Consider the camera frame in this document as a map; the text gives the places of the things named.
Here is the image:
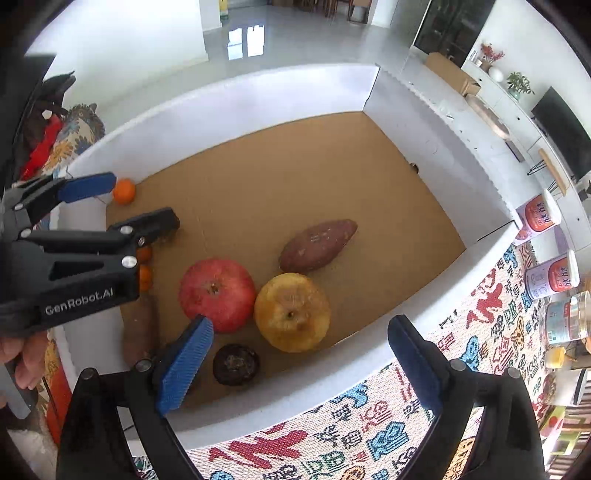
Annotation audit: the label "wooden dining chair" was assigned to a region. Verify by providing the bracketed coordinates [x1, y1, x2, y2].
[300, 0, 375, 24]

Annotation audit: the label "colourful snack packet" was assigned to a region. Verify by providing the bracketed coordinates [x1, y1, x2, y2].
[538, 406, 573, 444]

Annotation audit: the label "dark mangosteen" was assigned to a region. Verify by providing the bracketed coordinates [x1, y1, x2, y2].
[212, 344, 260, 386]

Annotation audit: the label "printed cushion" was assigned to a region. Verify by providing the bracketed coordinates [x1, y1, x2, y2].
[44, 104, 106, 176]

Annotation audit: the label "brown cardboard box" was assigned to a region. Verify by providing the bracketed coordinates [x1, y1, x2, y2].
[425, 52, 482, 97]

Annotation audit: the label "red apple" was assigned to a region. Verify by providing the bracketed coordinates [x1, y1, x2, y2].
[178, 259, 257, 334]

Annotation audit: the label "leafy potted plant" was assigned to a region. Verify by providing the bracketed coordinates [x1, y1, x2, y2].
[506, 71, 535, 101]

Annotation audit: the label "red label can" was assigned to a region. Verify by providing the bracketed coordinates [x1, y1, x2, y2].
[513, 189, 563, 245]
[525, 250, 580, 301]

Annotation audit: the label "wooden stool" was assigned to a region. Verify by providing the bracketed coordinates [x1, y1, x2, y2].
[526, 148, 568, 197]

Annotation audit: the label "brown sweet potato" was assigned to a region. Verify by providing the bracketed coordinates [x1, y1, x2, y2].
[278, 219, 358, 274]
[121, 295, 161, 367]

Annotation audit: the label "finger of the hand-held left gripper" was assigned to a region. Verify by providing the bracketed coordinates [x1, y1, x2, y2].
[0, 172, 117, 232]
[14, 208, 181, 271]

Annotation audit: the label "white television cabinet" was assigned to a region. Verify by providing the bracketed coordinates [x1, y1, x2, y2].
[462, 58, 591, 222]

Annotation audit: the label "blue label glass jar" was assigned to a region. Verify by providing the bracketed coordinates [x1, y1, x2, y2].
[545, 291, 591, 347]

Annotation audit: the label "black lid white jar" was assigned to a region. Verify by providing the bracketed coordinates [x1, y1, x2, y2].
[561, 369, 591, 407]

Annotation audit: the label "black glass cabinet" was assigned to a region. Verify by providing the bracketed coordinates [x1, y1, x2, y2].
[412, 0, 497, 68]

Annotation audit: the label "white cardboard box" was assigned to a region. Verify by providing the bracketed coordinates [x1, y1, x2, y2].
[46, 64, 525, 450]

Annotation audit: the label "red cloth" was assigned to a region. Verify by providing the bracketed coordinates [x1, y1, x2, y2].
[18, 115, 63, 181]

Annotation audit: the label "person's left hand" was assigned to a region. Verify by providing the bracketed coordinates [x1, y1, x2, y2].
[0, 330, 49, 393]

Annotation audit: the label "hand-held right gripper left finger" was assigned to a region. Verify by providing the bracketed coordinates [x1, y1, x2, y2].
[55, 315, 215, 480]

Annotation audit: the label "orange tangerine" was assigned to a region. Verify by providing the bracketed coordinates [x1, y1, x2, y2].
[113, 179, 137, 205]

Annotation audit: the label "printed woven tablecloth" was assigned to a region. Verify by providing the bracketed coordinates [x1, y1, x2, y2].
[134, 240, 573, 480]

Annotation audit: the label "yellow apple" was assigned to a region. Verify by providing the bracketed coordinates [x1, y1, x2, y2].
[254, 273, 332, 354]

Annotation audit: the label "black television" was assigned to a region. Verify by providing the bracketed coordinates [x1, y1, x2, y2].
[531, 86, 591, 183]

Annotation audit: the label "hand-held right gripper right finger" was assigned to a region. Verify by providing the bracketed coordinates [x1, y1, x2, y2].
[387, 315, 546, 480]

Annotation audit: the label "red flowers in vase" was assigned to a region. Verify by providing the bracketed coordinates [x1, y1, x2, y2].
[479, 42, 505, 70]

